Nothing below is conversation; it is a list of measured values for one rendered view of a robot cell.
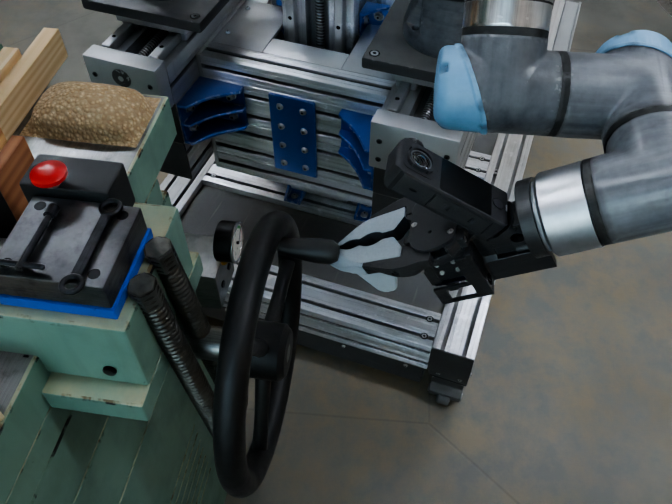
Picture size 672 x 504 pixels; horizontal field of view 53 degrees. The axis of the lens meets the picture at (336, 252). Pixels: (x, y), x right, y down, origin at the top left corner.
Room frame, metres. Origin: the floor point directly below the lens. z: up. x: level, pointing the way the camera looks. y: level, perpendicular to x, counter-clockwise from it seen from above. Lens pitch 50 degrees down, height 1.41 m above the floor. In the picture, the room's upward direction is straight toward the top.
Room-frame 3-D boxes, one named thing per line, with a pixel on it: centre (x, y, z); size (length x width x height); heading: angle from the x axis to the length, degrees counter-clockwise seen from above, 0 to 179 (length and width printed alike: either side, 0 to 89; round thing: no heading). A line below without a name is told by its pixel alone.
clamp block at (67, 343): (0.37, 0.22, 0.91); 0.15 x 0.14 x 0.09; 171
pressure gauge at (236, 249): (0.64, 0.16, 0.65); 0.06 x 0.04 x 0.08; 171
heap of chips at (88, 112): (0.63, 0.29, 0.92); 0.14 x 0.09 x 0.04; 81
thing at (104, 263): (0.37, 0.22, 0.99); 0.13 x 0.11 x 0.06; 171
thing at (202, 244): (0.65, 0.23, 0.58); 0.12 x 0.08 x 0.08; 81
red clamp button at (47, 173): (0.41, 0.24, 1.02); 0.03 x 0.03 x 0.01
